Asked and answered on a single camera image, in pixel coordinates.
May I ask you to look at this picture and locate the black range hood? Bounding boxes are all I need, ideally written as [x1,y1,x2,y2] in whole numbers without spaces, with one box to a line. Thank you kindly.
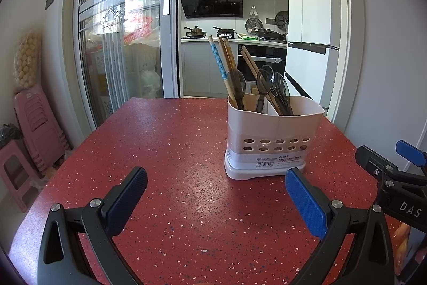
[182,0,244,19]

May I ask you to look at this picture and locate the dark translucent spoon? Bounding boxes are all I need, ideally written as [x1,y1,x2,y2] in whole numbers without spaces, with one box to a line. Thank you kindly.
[226,69,247,111]

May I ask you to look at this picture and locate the black-handled metal spoon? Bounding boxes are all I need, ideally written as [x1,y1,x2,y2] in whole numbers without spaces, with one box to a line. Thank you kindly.
[271,71,287,115]
[255,65,276,114]
[277,75,294,116]

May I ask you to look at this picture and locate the wooden chopstick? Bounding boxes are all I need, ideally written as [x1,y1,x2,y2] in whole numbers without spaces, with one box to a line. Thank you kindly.
[218,37,237,99]
[223,38,242,105]
[240,46,277,112]
[240,51,274,112]

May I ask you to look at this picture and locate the black wok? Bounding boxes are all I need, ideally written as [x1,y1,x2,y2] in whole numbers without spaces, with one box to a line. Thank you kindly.
[255,28,287,41]

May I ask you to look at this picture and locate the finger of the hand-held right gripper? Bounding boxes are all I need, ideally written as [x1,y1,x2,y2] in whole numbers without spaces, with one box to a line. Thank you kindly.
[395,140,427,169]
[354,145,427,202]

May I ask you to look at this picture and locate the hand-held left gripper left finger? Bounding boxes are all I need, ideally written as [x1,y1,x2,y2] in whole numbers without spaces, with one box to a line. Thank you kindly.
[37,166,148,285]

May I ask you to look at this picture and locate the white refrigerator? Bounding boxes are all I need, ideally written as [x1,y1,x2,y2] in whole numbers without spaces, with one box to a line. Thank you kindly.
[283,0,347,120]

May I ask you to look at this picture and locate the grey kitchen base cabinets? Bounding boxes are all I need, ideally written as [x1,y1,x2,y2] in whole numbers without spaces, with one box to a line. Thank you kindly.
[181,38,288,98]

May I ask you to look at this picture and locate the bag of yellow balls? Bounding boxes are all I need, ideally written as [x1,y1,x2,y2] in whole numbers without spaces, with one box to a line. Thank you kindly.
[14,31,43,90]

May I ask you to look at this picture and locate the black built-in oven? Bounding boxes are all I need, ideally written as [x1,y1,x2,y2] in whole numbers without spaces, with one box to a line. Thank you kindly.
[238,44,288,82]

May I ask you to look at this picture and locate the person's right hand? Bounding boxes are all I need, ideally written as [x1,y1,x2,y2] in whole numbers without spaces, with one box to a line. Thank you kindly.
[393,222,416,267]

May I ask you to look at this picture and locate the round hanging steamer rack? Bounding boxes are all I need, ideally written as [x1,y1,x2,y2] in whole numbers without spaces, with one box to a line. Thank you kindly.
[245,18,262,33]
[275,10,289,31]

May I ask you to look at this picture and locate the blue patterned chopstick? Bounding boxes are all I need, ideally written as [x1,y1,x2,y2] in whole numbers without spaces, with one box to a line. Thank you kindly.
[208,35,239,108]

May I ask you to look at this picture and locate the cooking pot with lid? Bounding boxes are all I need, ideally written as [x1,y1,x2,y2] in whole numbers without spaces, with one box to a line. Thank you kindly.
[183,26,207,38]

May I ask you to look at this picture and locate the stack of pink stools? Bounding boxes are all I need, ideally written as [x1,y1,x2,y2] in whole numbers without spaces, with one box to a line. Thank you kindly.
[13,84,72,172]

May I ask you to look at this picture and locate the sliding glass door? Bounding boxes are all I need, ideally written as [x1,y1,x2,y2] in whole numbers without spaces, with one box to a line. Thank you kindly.
[63,0,182,132]

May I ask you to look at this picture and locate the pink plastic stool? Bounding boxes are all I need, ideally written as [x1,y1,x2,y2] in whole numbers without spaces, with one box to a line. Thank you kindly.
[0,140,41,213]

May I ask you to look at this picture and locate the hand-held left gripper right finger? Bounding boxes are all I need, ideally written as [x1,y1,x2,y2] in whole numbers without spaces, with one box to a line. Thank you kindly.
[285,167,396,285]

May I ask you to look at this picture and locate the pink plastic utensil holder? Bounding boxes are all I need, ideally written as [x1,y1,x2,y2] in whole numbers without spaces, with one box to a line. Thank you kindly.
[224,95,326,180]

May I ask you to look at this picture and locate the black trash bag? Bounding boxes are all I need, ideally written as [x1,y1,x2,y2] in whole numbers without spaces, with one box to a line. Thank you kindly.
[0,124,24,149]

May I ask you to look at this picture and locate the black frying pan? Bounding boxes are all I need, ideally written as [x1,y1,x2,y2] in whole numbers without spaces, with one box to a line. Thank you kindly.
[213,26,237,38]

